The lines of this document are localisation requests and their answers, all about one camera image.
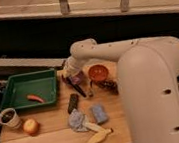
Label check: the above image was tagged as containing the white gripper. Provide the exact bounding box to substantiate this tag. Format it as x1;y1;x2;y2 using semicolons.
61;56;81;86

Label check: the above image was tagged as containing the black handled brush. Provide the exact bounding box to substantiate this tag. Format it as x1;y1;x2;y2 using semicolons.
72;84;87;98

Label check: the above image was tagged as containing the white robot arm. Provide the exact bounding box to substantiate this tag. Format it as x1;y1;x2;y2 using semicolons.
64;36;179;143

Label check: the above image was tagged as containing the purple bowl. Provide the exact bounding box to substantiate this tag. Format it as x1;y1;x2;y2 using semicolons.
63;71;85;85

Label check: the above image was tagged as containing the orange bowl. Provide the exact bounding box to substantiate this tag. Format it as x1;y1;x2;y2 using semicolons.
88;64;109;82

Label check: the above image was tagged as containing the metal fork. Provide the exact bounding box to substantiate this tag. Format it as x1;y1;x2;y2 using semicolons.
88;81;94;97

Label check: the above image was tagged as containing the orange carrot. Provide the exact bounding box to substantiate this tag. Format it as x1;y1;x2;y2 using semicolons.
26;94;45;103

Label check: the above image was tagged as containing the crumpled grey cloth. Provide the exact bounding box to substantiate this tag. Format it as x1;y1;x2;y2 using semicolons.
68;109;88;133

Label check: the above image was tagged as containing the wooden cutting board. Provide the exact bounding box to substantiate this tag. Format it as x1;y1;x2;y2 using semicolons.
0;59;133;143

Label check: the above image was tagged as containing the dark grape bunch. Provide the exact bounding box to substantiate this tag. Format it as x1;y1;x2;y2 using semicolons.
97;80;118;94

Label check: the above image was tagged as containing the green plastic tray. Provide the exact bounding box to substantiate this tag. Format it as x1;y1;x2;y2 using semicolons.
0;68;58;111

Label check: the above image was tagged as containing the blue sponge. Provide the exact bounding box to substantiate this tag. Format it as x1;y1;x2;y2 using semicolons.
91;104;108;124

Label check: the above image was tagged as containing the cream squeeze bottle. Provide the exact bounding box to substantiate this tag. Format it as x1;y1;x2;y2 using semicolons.
84;122;105;132

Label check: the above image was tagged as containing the red yellow apple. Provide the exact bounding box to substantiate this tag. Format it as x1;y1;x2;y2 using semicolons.
23;118;40;135

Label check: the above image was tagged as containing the yellow banana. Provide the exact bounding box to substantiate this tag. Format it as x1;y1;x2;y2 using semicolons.
87;129;113;143

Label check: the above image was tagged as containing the white paper cup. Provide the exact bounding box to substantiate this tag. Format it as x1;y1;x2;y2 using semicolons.
0;108;22;129

